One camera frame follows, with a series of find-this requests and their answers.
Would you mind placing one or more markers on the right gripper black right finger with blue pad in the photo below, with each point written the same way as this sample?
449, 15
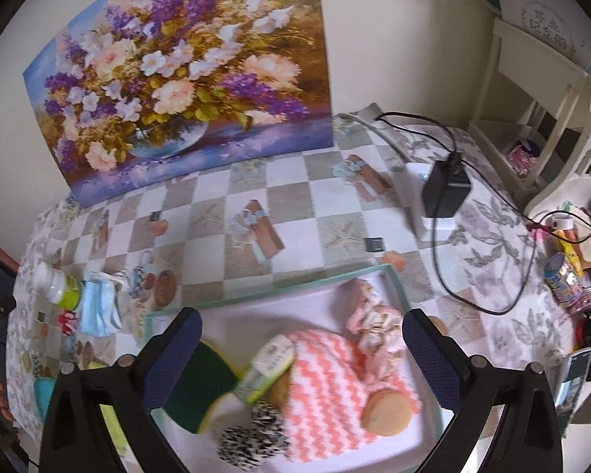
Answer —
527, 438

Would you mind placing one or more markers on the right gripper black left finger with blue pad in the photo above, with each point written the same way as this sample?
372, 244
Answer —
75, 437

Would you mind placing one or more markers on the red white scrunchie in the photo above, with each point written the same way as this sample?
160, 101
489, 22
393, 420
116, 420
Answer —
68, 322

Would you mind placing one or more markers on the green yellow scouring sponge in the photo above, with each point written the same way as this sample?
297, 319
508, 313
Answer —
206, 378

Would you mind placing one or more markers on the peach floral cloth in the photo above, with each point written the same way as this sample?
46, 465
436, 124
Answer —
377, 327

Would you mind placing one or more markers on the leopard print scrunchie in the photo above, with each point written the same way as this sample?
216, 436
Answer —
248, 448

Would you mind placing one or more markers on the pink white zigzag cloth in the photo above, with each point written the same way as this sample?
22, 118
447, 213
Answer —
323, 394

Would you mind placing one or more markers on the green tissue pack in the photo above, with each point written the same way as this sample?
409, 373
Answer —
271, 362

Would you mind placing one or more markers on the white green label bottle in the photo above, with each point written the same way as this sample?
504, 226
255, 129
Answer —
59, 288

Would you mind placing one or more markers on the teal toy chest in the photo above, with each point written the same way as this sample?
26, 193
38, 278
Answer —
43, 388

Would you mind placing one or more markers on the smartphone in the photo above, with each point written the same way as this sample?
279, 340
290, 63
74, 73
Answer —
570, 379

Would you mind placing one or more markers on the colourful patterned can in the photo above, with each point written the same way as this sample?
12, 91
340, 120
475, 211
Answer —
563, 280

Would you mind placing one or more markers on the white tray teal rim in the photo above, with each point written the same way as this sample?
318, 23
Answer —
239, 328

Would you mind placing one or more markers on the black power adapter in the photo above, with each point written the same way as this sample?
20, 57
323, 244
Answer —
446, 188

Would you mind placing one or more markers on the checkered patterned tablecloth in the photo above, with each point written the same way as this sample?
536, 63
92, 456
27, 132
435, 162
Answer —
269, 223

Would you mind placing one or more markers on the cream wooden shelf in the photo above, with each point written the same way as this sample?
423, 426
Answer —
533, 121

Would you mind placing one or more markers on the floral painting canvas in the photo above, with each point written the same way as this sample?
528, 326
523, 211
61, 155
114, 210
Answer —
134, 92

